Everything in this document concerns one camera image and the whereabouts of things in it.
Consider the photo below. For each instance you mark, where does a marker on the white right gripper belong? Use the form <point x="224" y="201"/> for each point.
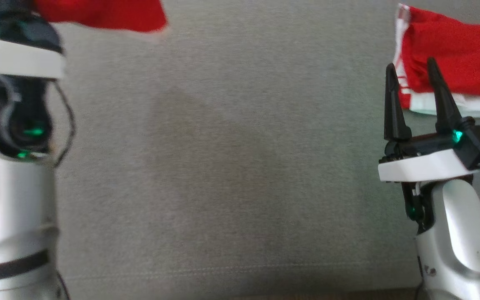
<point x="423" y="166"/>

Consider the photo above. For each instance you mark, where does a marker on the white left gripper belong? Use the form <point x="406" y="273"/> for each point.
<point x="15" y="60"/>

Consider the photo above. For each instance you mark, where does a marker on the red white basketball jersey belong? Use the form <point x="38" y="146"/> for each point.
<point x="461" y="54"/>

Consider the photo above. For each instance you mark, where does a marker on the red white mesh shorts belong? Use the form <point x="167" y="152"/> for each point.
<point x="106" y="14"/>

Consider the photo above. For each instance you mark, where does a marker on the grey sofa seat cushion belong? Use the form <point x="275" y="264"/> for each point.
<point x="223" y="166"/>

